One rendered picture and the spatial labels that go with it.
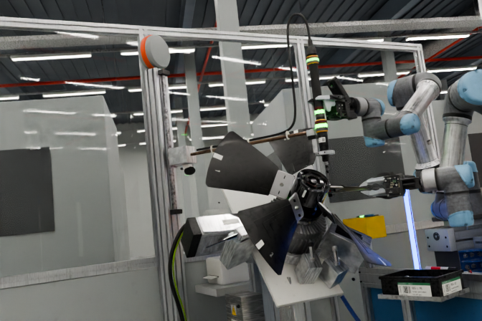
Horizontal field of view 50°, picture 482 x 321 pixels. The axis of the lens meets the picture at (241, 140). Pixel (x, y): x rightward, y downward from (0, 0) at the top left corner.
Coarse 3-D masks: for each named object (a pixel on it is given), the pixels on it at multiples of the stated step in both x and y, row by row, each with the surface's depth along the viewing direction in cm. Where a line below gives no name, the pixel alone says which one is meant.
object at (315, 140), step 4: (308, 132) 189; (312, 132) 188; (308, 136) 188; (312, 136) 187; (316, 136) 188; (312, 140) 188; (316, 140) 187; (312, 144) 188; (316, 144) 187; (316, 148) 187; (316, 152) 185; (320, 152) 184; (324, 152) 183; (328, 152) 183; (332, 152) 184
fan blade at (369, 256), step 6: (336, 216) 170; (336, 222) 175; (342, 222) 168; (342, 228) 175; (348, 228) 167; (354, 234) 165; (354, 240) 159; (360, 240) 164; (360, 246) 158; (366, 246) 162; (360, 252) 155; (366, 252) 157; (372, 252) 162; (366, 258) 154; (372, 258) 157; (378, 258) 162; (378, 264) 156; (390, 264) 167
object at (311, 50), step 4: (308, 40) 192; (308, 44) 192; (312, 44) 192; (308, 48) 191; (312, 48) 190; (308, 52) 191; (312, 52) 190; (320, 132) 186; (324, 132) 186; (320, 136) 186; (324, 136) 186; (320, 140) 186; (324, 140) 185; (328, 140) 186; (320, 144) 186; (324, 144) 185; (328, 144) 186; (320, 148) 186; (324, 148) 185; (328, 148) 186; (324, 156) 185; (328, 156) 186; (324, 160) 185; (328, 160) 185
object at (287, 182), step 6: (276, 174) 180; (282, 174) 181; (288, 174) 180; (276, 180) 180; (282, 180) 180; (288, 180) 180; (276, 186) 180; (288, 186) 180; (270, 192) 180; (276, 192) 180; (282, 192) 180; (288, 192) 180; (282, 198) 180
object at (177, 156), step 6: (168, 150) 218; (174, 150) 215; (180, 150) 214; (186, 150) 213; (192, 150) 216; (168, 156) 218; (174, 156) 215; (180, 156) 213; (186, 156) 212; (192, 156) 216; (174, 162) 215; (180, 162) 213; (186, 162) 212; (192, 162) 215
